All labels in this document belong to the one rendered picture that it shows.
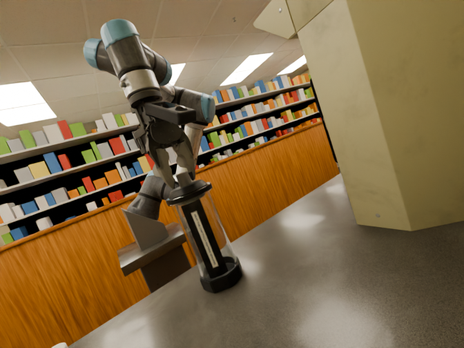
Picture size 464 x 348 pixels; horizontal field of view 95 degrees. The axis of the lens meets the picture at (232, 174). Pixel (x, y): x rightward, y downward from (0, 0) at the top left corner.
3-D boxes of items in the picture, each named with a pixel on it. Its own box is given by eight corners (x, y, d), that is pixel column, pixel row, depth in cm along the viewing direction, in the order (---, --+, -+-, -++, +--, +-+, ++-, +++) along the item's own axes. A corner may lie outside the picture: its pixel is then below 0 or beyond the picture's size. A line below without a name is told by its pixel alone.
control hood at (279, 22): (368, 28, 63) (358, -7, 61) (295, 32, 47) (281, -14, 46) (333, 51, 73) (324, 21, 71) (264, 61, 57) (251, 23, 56)
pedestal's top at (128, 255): (119, 257, 110) (116, 250, 110) (176, 227, 127) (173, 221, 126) (124, 277, 83) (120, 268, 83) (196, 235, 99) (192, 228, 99)
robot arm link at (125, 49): (143, 29, 49) (118, 8, 41) (162, 75, 50) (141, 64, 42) (117, 45, 51) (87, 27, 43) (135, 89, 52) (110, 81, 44)
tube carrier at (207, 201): (220, 295, 43) (181, 198, 41) (191, 284, 51) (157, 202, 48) (251, 262, 51) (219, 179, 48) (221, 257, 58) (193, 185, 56)
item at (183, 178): (186, 206, 42) (174, 176, 41) (165, 209, 49) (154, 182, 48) (218, 189, 49) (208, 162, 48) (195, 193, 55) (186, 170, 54)
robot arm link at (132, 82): (159, 69, 47) (123, 68, 41) (168, 90, 47) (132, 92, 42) (146, 85, 52) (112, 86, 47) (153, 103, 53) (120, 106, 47)
